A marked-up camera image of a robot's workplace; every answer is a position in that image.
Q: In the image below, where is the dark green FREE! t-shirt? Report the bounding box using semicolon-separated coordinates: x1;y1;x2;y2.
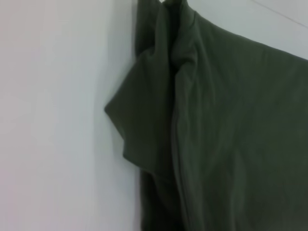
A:
103;0;308;231

